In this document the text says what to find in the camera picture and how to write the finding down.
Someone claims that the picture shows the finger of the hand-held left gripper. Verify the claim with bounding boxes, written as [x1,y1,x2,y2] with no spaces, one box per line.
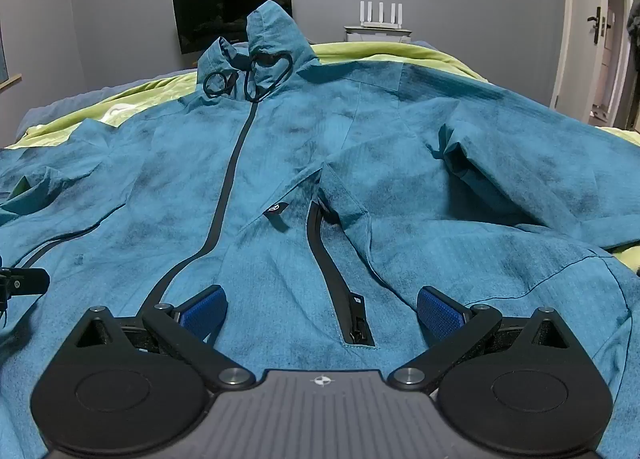
[0,266,51,298]

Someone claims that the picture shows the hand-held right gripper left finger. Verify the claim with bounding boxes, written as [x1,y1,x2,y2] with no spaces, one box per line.
[64,284,256,393]

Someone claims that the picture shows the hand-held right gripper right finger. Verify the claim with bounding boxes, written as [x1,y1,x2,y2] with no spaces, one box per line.
[387,286,577,393]

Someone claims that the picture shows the teal hooded jacket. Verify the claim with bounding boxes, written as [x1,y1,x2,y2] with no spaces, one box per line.
[0,0,640,459]

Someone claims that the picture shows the green blanket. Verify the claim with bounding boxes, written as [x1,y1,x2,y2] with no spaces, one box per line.
[0,41,640,275]

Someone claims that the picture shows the white cabinet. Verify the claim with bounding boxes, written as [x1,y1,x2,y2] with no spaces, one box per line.
[344,25,413,45]

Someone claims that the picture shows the white router with antennas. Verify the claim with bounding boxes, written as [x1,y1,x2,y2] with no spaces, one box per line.
[357,1,405,30]

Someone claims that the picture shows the dark hanging cloth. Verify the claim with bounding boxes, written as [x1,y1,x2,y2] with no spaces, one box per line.
[625,3,640,60]

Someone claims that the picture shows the black wall television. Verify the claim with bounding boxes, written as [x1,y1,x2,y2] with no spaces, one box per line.
[171,0,292,56]

